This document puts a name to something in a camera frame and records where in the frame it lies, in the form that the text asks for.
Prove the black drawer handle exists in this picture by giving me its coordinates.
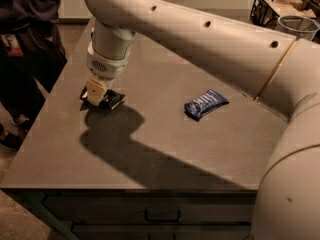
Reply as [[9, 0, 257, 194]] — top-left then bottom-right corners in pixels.
[[144, 209, 181, 223]]

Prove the black wire basket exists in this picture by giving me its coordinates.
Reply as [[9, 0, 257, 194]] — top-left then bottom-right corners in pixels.
[[250, 0, 320, 28]]

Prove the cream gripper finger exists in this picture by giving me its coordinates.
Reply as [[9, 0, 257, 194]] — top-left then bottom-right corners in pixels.
[[86, 76, 110, 106]]

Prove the black shoe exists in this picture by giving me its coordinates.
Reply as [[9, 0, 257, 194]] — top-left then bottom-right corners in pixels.
[[0, 124, 22, 150]]

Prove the black chocolate rxbar wrapper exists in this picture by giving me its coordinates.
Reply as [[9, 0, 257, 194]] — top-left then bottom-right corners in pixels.
[[80, 87, 125, 110]]

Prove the blue blueberry rxbar wrapper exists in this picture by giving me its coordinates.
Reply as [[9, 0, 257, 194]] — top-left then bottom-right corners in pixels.
[[184, 89, 229, 120]]

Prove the id badge on person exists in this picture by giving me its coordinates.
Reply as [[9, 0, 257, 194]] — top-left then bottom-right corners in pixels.
[[0, 34, 23, 57]]

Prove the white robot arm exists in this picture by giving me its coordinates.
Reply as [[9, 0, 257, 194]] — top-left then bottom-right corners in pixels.
[[85, 0, 320, 240]]

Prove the clear glass bowl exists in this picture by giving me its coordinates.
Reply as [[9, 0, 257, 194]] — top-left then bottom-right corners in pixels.
[[276, 15, 320, 41]]

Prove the person in dark clothes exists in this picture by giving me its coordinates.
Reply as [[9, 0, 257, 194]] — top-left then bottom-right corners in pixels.
[[0, 0, 68, 132]]

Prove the grey cabinet drawer front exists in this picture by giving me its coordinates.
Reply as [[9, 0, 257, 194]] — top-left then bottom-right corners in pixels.
[[44, 196, 254, 224]]

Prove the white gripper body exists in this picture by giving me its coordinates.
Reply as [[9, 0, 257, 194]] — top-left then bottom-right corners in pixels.
[[87, 20, 139, 80]]

